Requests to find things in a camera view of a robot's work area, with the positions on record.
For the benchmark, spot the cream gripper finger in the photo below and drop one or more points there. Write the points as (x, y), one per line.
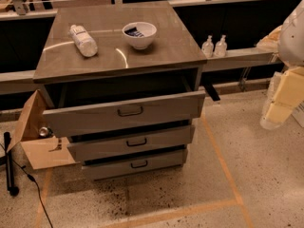
(290, 91)
(277, 114)

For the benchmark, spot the white ceramic bowl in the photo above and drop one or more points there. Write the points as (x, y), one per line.
(147, 29)

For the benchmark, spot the blue rxbar blueberry packet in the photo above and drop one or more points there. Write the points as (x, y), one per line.
(133, 32)

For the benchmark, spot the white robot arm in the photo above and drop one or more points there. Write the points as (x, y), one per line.
(291, 44)

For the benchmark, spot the white printed cardboard box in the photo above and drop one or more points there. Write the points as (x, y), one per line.
(298, 114)

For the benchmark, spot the right clear sanitizer bottle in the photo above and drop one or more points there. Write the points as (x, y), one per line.
(221, 47)

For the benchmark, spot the clear sanitizer bottle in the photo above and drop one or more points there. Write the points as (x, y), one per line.
(208, 47)
(221, 47)

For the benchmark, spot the left clear sanitizer bottle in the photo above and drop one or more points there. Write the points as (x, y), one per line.
(208, 47)

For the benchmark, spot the grey drawer cabinet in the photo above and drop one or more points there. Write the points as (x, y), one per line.
(172, 64)

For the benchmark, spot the bottom grey drawer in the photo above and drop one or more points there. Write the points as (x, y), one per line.
(114, 169)

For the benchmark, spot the grey drawer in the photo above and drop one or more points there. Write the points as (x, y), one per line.
(114, 169)
(129, 144)
(95, 118)

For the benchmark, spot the clear plastic water bottle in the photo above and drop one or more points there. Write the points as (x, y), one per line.
(83, 41)

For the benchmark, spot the middle grey drawer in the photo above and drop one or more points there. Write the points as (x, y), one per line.
(129, 144)

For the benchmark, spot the top grey drawer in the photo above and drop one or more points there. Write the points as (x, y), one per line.
(95, 118)

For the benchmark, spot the silver can in box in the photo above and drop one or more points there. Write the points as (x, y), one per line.
(44, 132)

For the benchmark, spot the open brown cardboard box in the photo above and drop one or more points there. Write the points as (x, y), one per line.
(41, 152)

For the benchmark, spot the black rod stand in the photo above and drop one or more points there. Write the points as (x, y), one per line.
(12, 188)

